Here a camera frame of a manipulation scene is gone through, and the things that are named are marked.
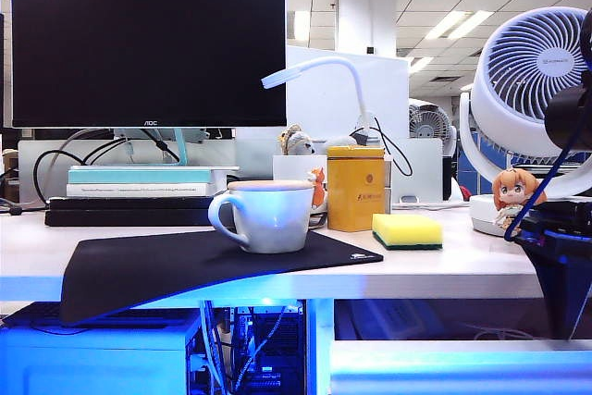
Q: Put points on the black flat case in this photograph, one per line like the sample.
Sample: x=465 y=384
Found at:
x=129 y=204
x=115 y=219

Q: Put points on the white office partition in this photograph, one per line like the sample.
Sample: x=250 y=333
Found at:
x=324 y=103

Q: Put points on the black Corsair mouse pad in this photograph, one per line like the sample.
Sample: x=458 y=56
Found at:
x=162 y=265

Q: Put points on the grey soft toy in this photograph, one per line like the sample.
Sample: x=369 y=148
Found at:
x=340 y=141

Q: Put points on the grey mini drawer organizer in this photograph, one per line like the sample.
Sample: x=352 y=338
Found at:
x=388 y=182

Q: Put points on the white background fan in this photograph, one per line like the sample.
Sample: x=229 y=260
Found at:
x=427 y=122

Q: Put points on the white computer case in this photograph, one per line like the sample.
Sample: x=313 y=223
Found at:
x=92 y=362

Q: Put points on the yellow tea tin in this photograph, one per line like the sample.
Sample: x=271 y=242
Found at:
x=353 y=191

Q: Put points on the silver flat panel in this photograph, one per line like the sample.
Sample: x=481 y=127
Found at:
x=421 y=173

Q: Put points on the light teal monitor stand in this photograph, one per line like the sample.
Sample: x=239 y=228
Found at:
x=180 y=150

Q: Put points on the white flexible desk lamp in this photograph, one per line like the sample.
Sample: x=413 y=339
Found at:
x=351 y=66

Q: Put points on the open black computer chassis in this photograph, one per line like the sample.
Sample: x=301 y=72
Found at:
x=282 y=349

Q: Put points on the white book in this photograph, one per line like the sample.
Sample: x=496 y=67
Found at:
x=139 y=190

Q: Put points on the teal book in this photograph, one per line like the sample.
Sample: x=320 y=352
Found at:
x=139 y=176

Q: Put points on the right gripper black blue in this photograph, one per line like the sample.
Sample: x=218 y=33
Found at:
x=559 y=217

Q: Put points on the small orange fox figurine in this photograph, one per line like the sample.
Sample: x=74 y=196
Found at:
x=318 y=180

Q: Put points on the white ceramic mug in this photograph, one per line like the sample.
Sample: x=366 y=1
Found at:
x=273 y=224

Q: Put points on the yellow green cleaning sponge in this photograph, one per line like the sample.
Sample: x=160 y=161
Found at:
x=407 y=227

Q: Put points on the stack of books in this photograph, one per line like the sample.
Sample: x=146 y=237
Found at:
x=222 y=154

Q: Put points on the black AOC computer monitor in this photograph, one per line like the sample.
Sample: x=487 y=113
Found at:
x=148 y=43

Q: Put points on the beige plush animal toy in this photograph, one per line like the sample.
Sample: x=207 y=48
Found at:
x=300 y=143

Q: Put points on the orange-haired anime girl figurine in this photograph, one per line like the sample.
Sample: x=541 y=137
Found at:
x=513 y=191

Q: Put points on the white desk fan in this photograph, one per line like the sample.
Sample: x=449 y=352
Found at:
x=504 y=103

